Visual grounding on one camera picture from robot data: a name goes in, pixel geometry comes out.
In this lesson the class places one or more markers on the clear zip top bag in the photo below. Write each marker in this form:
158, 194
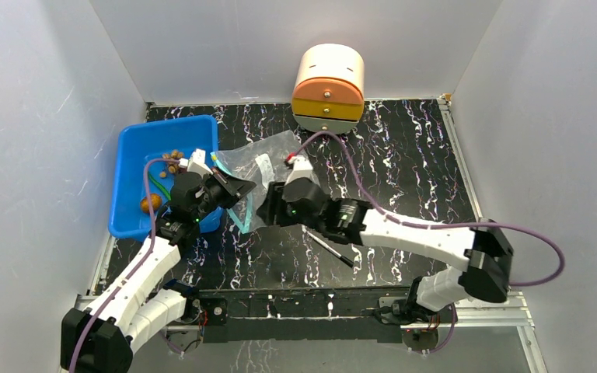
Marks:
261, 162

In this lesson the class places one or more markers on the black and white pen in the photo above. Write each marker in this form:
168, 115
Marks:
345, 260

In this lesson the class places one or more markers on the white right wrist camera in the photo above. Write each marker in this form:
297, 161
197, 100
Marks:
300, 167

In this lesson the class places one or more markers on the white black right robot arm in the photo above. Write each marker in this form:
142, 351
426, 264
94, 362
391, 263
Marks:
478, 259

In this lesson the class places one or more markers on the green chili pepper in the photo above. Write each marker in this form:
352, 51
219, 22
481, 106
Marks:
159, 186

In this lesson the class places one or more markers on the blue plastic bin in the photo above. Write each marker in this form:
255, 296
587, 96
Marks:
137, 144

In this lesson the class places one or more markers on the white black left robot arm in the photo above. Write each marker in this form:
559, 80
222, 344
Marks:
105, 335

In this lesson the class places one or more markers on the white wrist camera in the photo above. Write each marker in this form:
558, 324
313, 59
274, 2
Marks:
300, 167
196, 163

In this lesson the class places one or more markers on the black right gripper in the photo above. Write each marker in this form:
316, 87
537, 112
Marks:
276, 203

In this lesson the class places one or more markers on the pastel mini drawer cabinet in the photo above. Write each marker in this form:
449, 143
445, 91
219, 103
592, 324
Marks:
329, 89

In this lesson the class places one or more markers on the aluminium frame rail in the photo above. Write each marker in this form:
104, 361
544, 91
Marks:
339, 314

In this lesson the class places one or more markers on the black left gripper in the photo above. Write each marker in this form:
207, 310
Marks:
237, 186

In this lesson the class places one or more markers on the brown longan bunch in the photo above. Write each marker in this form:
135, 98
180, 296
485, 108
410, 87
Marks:
172, 163

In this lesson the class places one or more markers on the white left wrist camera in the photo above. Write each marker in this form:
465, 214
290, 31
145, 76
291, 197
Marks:
196, 163

